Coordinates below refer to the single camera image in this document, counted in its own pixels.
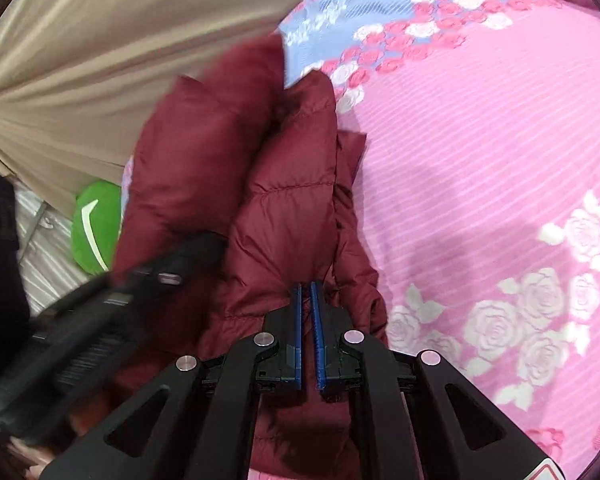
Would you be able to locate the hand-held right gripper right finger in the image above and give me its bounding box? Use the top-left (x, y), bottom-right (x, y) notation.
top-left (310, 280), bottom-right (567, 480)

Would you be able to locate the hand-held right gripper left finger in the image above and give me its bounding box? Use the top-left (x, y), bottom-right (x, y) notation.
top-left (39, 282), bottom-right (307, 480)

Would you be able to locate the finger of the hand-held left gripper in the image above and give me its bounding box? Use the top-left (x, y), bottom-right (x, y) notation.
top-left (130, 232), bottom-right (228, 293)

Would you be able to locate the maroon quilted puffer jacket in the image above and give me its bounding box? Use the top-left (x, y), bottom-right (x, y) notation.
top-left (70, 35), bottom-right (388, 480)

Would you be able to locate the person's left hand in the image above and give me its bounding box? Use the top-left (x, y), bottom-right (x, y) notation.
top-left (7, 435), bottom-right (58, 480)

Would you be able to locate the silver striped cloth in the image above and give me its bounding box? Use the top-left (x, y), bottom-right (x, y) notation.
top-left (12, 182), bottom-right (108, 318)

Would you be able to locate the green plush pillow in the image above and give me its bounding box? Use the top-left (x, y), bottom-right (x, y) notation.
top-left (70, 180), bottom-right (127, 276)

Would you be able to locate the dark cloth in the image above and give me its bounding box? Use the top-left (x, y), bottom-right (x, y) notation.
top-left (0, 160), bottom-right (32, 326)

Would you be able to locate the beige draped curtain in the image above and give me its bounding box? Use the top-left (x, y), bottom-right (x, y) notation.
top-left (0, 0), bottom-right (363, 221)

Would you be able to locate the pink rose print bed sheet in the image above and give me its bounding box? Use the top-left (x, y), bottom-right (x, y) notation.
top-left (120, 0), bottom-right (600, 480)

